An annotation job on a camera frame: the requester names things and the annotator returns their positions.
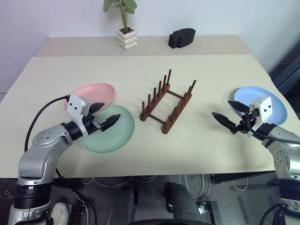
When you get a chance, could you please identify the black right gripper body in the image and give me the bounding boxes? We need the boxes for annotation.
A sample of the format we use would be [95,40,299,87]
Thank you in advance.
[231,110,260,136]

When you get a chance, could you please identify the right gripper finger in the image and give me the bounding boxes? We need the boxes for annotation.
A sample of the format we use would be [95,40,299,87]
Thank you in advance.
[211,112,236,132]
[228,100,251,115]

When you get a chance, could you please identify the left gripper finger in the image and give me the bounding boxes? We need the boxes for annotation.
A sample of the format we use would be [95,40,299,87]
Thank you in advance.
[90,102,105,113]
[100,114,121,133]

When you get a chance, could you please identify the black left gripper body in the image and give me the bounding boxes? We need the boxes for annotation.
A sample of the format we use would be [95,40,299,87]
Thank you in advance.
[82,112,104,135]

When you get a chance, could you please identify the pink plate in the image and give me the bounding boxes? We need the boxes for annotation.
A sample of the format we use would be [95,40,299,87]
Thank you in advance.
[63,83,117,112]

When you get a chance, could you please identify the blue plate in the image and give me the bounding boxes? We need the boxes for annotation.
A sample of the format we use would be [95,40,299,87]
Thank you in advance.
[233,86,288,125]

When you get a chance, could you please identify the green plate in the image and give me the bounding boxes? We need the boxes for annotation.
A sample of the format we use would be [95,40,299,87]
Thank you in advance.
[79,104,136,154]

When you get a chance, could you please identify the brown wooden dish rack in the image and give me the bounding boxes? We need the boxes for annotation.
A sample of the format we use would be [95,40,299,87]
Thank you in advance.
[140,68,197,135]

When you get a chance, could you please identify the potted plant in white pot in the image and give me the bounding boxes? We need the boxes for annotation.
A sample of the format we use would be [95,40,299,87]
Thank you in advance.
[103,0,139,50]

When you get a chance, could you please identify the dark rounded shape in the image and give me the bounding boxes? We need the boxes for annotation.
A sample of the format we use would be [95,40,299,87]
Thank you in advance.
[112,185,138,222]
[164,182,201,222]

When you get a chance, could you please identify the black foam block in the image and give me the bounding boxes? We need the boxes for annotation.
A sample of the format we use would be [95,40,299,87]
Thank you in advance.
[168,28,196,50]

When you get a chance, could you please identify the white shoe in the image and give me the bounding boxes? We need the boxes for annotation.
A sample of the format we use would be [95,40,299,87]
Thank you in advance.
[50,202,69,223]

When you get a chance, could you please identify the dark curved robot body rim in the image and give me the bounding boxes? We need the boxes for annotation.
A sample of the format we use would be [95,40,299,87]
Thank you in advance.
[126,218,181,225]

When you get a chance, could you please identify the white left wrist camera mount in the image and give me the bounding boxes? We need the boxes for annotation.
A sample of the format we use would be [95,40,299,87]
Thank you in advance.
[66,94,91,137]

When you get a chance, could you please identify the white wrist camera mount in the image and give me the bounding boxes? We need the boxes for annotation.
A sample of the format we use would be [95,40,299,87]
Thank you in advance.
[247,96,274,138]
[66,94,91,137]

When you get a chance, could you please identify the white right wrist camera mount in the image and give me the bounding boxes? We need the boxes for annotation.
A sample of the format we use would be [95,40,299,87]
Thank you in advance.
[247,96,274,138]

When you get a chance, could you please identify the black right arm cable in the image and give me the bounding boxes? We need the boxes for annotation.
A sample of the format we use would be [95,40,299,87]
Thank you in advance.
[243,116,300,143]

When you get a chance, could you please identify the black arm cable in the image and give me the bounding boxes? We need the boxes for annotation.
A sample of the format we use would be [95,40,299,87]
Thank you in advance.
[24,95,71,154]
[243,116,300,143]

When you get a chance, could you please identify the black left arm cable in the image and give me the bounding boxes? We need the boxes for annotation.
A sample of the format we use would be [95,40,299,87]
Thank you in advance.
[24,95,71,154]

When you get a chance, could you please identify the black table frame bar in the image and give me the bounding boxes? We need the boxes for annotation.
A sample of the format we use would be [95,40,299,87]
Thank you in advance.
[210,170,277,185]
[52,178,84,191]

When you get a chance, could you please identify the thin white floor cable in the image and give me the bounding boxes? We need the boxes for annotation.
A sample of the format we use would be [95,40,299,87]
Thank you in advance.
[82,175,158,188]

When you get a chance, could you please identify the white coiled floor cable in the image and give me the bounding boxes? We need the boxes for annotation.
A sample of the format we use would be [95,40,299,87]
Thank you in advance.
[178,174,211,202]

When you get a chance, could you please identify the black floor stand frame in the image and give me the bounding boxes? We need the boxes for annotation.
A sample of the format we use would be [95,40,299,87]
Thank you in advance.
[45,202,98,225]

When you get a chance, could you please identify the black metal base bracket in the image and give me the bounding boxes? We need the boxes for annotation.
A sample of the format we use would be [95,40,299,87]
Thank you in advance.
[199,201,221,225]

